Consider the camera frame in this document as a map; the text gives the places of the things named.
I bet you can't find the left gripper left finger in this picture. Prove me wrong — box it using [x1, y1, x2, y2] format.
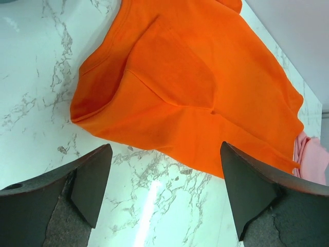
[1, 144, 113, 246]

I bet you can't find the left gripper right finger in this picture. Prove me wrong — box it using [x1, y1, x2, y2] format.
[220, 142, 328, 247]

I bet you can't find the orange t shirt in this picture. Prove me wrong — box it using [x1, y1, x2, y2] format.
[70, 1, 304, 177]

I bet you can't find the pink folded t shirt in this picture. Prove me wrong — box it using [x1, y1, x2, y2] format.
[293, 132, 328, 186]

